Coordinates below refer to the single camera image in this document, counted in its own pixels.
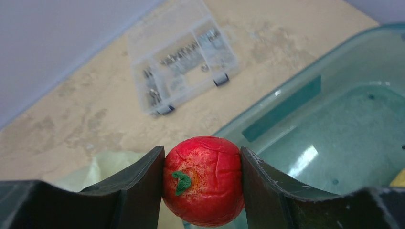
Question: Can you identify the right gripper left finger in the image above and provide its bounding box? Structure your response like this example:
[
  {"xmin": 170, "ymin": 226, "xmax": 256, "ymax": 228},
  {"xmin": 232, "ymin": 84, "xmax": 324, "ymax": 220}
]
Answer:
[{"xmin": 0, "ymin": 146, "xmax": 165, "ymax": 229}]

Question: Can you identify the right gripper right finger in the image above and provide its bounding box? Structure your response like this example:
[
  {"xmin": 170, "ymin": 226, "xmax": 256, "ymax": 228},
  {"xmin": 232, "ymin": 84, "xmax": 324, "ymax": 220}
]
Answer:
[{"xmin": 241, "ymin": 147, "xmax": 405, "ymax": 229}]

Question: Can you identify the light green plastic bag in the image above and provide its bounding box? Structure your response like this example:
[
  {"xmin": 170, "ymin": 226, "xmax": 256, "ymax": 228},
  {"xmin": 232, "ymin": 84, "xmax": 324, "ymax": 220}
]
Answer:
[{"xmin": 53, "ymin": 151, "xmax": 145, "ymax": 192}]

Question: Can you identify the red fake fruit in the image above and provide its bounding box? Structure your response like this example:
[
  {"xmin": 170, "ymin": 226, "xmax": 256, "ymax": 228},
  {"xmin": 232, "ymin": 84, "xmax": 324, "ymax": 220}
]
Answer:
[{"xmin": 162, "ymin": 136, "xmax": 245, "ymax": 227}]

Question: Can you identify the yellow fake lemon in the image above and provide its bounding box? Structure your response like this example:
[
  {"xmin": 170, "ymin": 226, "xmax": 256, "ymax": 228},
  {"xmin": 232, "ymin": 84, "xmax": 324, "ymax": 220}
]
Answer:
[{"xmin": 389, "ymin": 169, "xmax": 405, "ymax": 187}]

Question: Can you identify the teal plastic container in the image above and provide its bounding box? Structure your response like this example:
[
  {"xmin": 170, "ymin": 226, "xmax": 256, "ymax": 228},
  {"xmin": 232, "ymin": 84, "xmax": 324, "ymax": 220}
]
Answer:
[{"xmin": 183, "ymin": 22, "xmax": 405, "ymax": 229}]

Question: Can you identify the clear screw organizer box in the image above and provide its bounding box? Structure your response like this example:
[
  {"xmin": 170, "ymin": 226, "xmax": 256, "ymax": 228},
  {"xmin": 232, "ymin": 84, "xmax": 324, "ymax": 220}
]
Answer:
[{"xmin": 127, "ymin": 0, "xmax": 239, "ymax": 116}]

